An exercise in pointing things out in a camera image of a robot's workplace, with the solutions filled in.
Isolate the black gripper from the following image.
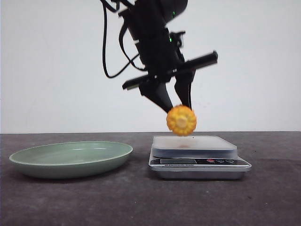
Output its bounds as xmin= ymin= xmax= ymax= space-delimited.
xmin=122 ymin=29 xmax=218 ymax=113

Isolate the yellow corn cob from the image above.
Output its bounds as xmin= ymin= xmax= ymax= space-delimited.
xmin=166 ymin=105 xmax=197 ymax=136

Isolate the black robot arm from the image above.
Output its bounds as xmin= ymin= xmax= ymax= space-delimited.
xmin=119 ymin=0 xmax=218 ymax=113

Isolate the silver digital kitchen scale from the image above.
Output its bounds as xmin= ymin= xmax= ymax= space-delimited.
xmin=149 ymin=135 xmax=252 ymax=179

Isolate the light green plate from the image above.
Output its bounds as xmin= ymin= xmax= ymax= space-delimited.
xmin=9 ymin=141 xmax=133 ymax=179

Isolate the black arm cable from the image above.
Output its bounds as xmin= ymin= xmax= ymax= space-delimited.
xmin=100 ymin=0 xmax=147 ymax=79

